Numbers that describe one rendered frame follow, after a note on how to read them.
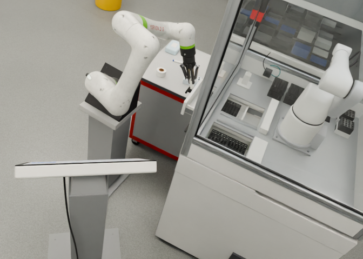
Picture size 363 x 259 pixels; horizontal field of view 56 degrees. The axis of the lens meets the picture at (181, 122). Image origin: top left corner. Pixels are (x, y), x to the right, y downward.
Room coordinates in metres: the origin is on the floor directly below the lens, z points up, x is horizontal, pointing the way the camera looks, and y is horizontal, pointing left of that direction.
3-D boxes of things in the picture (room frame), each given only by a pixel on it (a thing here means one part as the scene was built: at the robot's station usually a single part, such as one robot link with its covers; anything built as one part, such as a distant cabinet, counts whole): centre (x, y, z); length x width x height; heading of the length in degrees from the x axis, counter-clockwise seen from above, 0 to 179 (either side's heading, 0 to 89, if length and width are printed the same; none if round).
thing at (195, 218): (1.57, -0.61, 0.40); 1.03 x 0.95 x 0.80; 167
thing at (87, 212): (0.86, 0.32, 0.51); 0.50 x 0.45 x 1.02; 23
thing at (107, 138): (1.59, 0.46, 0.38); 0.30 x 0.30 x 0.76; 72
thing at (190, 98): (1.75, -0.02, 0.87); 0.29 x 0.02 x 0.11; 167
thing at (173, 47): (2.40, 0.23, 0.78); 0.15 x 0.10 x 0.04; 170
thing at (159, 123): (2.19, 0.05, 0.38); 0.62 x 0.58 x 0.76; 167
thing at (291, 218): (1.57, -0.61, 0.87); 1.02 x 0.95 x 0.14; 167
